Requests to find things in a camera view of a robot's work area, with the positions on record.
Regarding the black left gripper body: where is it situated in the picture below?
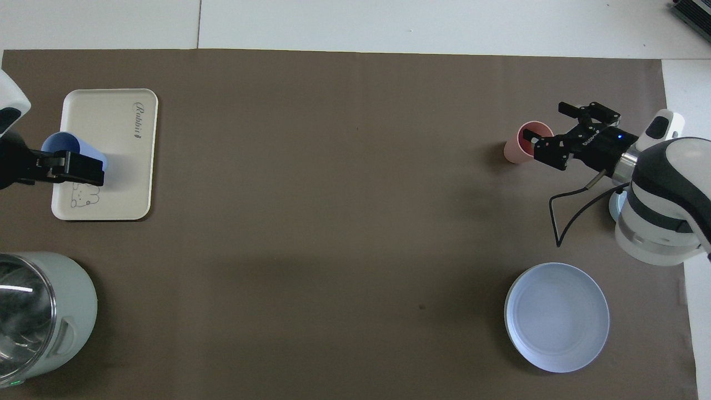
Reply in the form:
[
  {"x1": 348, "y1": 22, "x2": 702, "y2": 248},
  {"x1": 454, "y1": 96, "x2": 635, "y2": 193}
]
[{"x1": 0, "y1": 132, "x2": 57, "y2": 191}]

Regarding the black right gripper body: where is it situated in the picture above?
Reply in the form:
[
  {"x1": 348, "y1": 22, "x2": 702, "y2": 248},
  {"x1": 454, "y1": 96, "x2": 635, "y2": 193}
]
[{"x1": 569, "y1": 126, "x2": 639, "y2": 173}]

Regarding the dark blue plastic cup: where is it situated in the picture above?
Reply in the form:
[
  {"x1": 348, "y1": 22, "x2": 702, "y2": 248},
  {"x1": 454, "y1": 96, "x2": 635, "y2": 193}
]
[{"x1": 41, "y1": 132, "x2": 109, "y2": 173}]

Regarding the pink plastic cup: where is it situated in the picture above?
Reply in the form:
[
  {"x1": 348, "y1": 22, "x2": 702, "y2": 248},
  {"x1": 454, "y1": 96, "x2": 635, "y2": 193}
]
[{"x1": 504, "y1": 120, "x2": 555, "y2": 165}]

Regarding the cream tray with rabbit print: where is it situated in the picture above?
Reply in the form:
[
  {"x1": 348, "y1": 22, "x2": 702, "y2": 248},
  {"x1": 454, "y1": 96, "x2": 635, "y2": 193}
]
[{"x1": 51, "y1": 88, "x2": 159, "y2": 221}]

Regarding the light blue bowl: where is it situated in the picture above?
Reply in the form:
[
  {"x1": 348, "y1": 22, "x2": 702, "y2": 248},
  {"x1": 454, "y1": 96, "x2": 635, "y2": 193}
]
[{"x1": 608, "y1": 189, "x2": 627, "y2": 224}]

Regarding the dark ribbed device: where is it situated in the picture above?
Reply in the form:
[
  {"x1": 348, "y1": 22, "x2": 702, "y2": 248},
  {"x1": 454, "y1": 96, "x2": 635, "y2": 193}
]
[{"x1": 671, "y1": 0, "x2": 711, "y2": 27}]

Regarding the pale green electric pot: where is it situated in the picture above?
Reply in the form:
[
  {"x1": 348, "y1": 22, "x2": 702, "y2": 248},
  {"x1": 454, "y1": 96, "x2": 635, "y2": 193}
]
[{"x1": 0, "y1": 251, "x2": 98, "y2": 388}]

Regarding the glass pot lid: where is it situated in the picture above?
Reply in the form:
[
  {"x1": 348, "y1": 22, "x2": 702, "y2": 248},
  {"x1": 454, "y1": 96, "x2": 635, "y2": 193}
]
[{"x1": 0, "y1": 254, "x2": 57, "y2": 378}]

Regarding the blue round plate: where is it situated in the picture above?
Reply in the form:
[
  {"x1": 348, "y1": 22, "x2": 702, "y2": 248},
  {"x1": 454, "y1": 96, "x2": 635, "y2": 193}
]
[{"x1": 504, "y1": 262, "x2": 610, "y2": 373}]

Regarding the brown table mat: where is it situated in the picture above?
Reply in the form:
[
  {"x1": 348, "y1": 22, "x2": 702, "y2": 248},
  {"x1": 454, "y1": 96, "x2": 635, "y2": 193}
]
[{"x1": 0, "y1": 49, "x2": 699, "y2": 400}]

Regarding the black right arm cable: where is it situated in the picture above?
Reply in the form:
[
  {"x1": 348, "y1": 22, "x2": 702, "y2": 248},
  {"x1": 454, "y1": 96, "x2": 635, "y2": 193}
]
[{"x1": 549, "y1": 170, "x2": 628, "y2": 248}]

